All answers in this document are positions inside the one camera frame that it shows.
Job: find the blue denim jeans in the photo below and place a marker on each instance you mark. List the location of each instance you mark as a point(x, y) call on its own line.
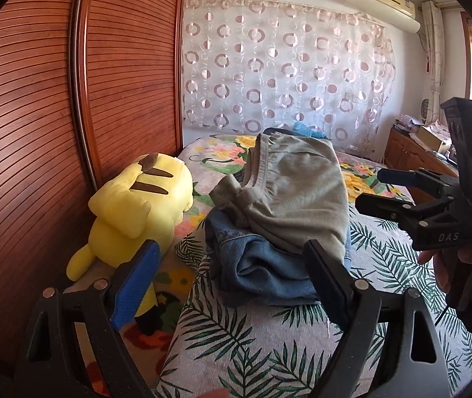
point(260, 265)

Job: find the leaf print bed sheet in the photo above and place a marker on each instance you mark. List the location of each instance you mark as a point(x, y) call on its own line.
point(260, 340)

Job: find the blue plastic bag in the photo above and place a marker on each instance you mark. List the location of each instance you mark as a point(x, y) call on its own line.
point(308, 129)

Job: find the sheer curtain with circles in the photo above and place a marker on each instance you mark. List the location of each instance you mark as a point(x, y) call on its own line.
point(285, 70)

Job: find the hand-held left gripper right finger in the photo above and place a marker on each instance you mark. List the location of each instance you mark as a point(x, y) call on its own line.
point(327, 277)

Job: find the wooden cabinet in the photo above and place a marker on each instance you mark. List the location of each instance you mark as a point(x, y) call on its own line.
point(410, 157)

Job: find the white air conditioner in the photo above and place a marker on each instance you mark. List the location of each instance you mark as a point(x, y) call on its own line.
point(385, 4)

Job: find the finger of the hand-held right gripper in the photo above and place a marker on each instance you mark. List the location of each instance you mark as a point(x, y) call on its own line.
point(393, 209)
point(414, 178)

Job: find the grey-green pants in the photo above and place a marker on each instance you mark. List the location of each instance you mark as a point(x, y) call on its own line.
point(298, 190)

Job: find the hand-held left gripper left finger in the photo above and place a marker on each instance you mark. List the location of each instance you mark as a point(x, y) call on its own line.
point(136, 290)

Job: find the cardboard box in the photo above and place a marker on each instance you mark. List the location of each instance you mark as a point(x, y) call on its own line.
point(430, 139)

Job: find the yellow plush toy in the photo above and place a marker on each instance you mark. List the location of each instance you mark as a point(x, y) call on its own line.
point(136, 203)

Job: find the wooden slatted wardrobe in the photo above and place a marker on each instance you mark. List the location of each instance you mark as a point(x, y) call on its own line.
point(53, 112)

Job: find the patterned window curtain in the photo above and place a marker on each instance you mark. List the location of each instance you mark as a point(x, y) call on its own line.
point(432, 58)

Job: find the floral blanket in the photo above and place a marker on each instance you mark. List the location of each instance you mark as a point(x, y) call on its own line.
point(219, 149)

